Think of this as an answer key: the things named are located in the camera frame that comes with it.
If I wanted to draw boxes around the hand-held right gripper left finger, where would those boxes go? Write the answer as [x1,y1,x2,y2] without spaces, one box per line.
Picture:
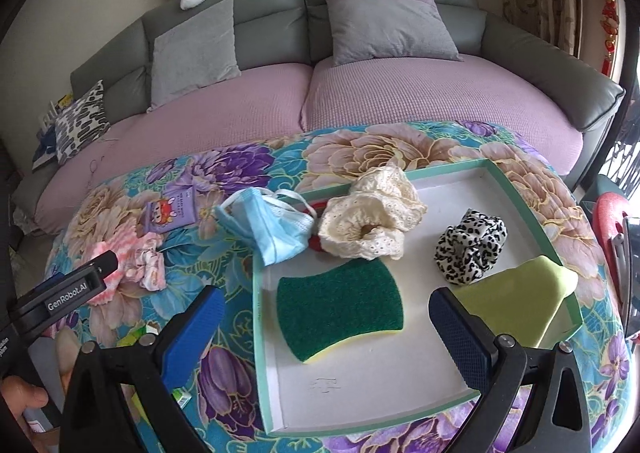
[60,284,227,453]

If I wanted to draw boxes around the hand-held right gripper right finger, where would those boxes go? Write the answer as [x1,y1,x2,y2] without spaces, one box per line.
[428,287,593,453]

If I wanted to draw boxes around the pink white striped fuzzy cloth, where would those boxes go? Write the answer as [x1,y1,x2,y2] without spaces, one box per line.
[82,220,151,306]

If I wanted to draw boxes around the light green microfibre cloth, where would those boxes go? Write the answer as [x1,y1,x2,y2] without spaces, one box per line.
[452,255,580,349]

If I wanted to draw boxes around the leopard print scrunchie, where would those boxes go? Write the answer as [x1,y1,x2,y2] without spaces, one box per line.
[434,212,508,286]

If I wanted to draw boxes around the teal cardboard box tray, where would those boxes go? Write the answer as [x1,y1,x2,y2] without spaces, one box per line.
[251,158,585,438]

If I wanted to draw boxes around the blue face mask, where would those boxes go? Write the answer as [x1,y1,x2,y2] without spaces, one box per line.
[215,187,316,268]

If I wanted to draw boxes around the green yellow scouring sponge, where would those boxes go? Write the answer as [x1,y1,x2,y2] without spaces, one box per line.
[276,260,405,364]

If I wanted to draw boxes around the cream lace scrunchie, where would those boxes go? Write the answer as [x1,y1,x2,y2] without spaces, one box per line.
[318,166,428,261]

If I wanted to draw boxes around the person's left hand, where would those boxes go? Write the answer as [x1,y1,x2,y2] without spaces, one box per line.
[0,374,51,436]

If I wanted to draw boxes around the purple cartoon packet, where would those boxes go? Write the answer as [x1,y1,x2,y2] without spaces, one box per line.
[145,186,198,236]

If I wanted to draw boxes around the blue book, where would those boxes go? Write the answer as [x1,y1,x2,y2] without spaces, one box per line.
[32,126,61,171]

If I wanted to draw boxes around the black white patterned pillow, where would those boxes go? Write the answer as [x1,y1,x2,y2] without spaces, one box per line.
[54,80,112,165]

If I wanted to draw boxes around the upright picture cards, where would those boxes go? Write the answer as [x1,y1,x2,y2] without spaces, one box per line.
[40,96,73,126]

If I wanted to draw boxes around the purple sofa seat cover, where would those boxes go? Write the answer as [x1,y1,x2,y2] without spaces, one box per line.
[37,64,313,224]
[300,53,586,174]

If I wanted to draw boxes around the black screen device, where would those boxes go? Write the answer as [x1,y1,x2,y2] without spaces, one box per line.
[607,216,640,334]

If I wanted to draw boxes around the red plastic stool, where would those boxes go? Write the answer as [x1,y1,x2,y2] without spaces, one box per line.
[595,193,640,284]

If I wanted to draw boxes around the teal floral blanket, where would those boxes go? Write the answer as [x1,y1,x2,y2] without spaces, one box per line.
[42,120,633,453]

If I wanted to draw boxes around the plain grey pillow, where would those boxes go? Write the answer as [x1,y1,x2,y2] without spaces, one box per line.
[149,0,242,111]

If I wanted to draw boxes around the dark metal drying rack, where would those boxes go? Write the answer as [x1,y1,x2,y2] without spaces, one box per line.
[597,123,640,194]

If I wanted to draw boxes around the grey pillow with purple band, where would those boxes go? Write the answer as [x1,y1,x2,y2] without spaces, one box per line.
[320,0,463,66]

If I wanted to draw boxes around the red hanging decoration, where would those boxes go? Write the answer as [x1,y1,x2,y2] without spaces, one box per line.
[597,0,626,79]

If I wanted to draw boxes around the thin purple cord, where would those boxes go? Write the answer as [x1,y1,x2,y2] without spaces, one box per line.
[86,152,110,185]

